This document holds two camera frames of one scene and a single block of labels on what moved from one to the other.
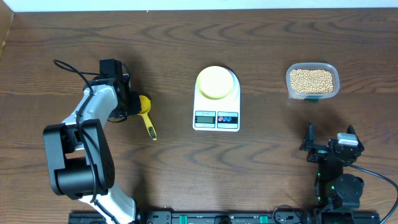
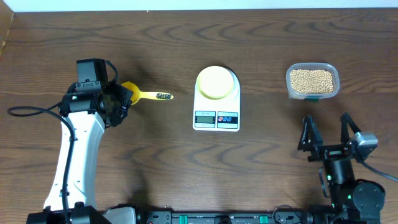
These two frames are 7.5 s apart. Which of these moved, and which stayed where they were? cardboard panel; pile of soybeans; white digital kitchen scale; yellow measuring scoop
Moved: yellow measuring scoop
Stayed: cardboard panel; pile of soybeans; white digital kitchen scale
